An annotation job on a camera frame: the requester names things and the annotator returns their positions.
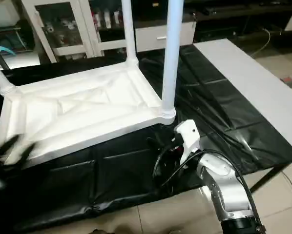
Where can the white plastic table top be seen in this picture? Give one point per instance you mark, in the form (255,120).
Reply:
(77,107)

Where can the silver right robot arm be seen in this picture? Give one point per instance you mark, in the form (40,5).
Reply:
(224,190)

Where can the black work mat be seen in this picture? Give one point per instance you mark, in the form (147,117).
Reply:
(224,117)

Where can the black metal stand leg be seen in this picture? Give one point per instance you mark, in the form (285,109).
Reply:
(268,178)

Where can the small grey pink object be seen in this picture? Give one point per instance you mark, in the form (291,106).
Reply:
(288,81)

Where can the white glass door cabinet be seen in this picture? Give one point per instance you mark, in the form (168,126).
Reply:
(72,27)

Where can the white drawer cabinet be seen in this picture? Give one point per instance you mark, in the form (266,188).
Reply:
(243,14)

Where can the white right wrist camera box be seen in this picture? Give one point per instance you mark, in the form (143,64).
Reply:
(187,136)

